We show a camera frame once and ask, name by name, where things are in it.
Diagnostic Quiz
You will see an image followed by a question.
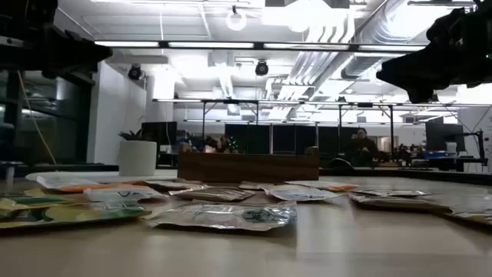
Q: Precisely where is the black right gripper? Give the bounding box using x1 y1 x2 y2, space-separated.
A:
376 5 472 103

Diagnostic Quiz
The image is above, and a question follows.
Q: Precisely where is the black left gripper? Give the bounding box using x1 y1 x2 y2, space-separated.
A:
0 0 112 76

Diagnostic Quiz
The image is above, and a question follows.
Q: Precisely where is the brown wooden compartment tray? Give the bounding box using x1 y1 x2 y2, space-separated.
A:
177 145 321 184

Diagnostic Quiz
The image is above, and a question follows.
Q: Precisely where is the black monitor on arm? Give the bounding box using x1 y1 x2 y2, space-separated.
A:
424 122 467 153

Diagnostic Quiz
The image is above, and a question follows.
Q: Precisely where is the black round spotlight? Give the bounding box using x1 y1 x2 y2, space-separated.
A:
127 64 143 82
254 59 270 77

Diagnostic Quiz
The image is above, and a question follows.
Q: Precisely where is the person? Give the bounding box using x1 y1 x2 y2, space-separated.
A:
345 127 381 169

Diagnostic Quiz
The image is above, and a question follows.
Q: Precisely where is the small green succulent plant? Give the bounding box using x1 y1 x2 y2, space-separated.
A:
118 128 150 142

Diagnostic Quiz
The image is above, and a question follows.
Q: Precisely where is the black desk monitor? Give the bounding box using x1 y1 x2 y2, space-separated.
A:
141 121 178 147

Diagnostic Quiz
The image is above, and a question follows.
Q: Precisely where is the black office chair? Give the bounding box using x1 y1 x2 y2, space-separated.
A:
326 157 357 170

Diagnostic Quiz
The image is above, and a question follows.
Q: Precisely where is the white plant pot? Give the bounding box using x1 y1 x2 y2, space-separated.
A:
118 140 158 177

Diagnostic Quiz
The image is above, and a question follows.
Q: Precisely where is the long light bar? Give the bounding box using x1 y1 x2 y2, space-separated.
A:
94 40 427 53

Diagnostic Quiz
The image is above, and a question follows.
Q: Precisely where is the white cup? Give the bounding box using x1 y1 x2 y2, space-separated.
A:
0 160 24 181

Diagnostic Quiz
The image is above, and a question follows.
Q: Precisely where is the white round mat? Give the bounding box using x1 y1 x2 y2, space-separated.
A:
25 170 178 184

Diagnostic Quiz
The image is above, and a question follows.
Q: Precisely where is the silver green front packet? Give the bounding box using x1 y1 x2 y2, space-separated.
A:
145 200 299 232

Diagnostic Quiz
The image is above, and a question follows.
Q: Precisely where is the yellow cable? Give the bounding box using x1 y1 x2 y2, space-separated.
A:
15 68 58 165

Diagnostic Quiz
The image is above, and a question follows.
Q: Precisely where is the white ring lamp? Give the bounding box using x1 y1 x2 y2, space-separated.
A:
225 5 248 32

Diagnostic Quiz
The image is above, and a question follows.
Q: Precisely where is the black metal rack frame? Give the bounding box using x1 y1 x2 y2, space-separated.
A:
199 98 397 155

